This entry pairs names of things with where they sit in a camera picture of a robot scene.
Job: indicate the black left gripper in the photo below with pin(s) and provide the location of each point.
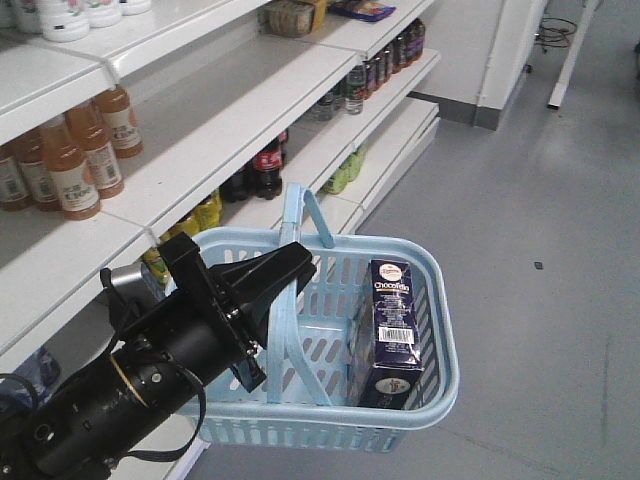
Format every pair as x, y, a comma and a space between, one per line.
232, 305

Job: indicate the light blue plastic basket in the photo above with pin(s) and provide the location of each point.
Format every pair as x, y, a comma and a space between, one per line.
304, 402

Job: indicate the dark blue Chocofello cookie box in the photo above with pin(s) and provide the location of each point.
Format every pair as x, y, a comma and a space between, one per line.
384, 345

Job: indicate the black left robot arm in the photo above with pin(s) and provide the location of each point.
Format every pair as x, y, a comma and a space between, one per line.
158, 359

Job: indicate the white store shelving unit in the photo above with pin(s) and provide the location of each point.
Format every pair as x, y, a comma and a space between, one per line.
209, 91

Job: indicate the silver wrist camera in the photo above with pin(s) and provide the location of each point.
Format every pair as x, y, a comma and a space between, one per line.
137, 281

